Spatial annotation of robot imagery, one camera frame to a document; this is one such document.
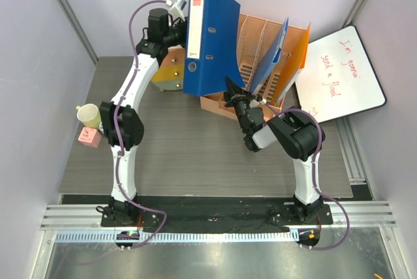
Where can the white arched drawer cabinet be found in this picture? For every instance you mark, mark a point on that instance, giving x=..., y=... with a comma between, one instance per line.
x=170, y=75

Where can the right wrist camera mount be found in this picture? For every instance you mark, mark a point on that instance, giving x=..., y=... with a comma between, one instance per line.
x=259, y=101

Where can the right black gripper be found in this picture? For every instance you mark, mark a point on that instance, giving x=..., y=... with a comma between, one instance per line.
x=235, y=96

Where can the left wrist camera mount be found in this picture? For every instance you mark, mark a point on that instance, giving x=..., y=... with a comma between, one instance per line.
x=178, y=6

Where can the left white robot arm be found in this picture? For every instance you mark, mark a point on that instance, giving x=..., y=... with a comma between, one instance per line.
x=120, y=120

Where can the white dry-erase board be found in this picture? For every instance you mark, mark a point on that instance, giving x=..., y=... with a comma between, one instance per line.
x=338, y=78

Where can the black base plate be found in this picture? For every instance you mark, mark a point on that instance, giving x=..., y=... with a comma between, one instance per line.
x=220, y=214

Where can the orange folder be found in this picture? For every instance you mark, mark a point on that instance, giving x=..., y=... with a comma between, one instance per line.
x=293, y=67

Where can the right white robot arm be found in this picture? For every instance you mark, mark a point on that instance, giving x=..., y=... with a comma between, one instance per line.
x=295, y=130

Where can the perforated cable tray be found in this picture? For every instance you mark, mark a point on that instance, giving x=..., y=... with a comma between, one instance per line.
x=125, y=237

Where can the blue ring binder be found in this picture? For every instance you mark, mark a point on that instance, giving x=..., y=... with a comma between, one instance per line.
x=211, y=47

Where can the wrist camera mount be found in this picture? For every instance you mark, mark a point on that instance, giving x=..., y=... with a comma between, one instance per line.
x=178, y=6
x=259, y=101

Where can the pink sticky note pad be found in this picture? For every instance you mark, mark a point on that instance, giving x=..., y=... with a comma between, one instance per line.
x=90, y=137

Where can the light blue thin folder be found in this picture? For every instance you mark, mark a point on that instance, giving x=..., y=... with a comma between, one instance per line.
x=269, y=60

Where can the orange desk file organizer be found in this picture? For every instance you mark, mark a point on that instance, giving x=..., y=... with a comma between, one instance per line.
x=255, y=36

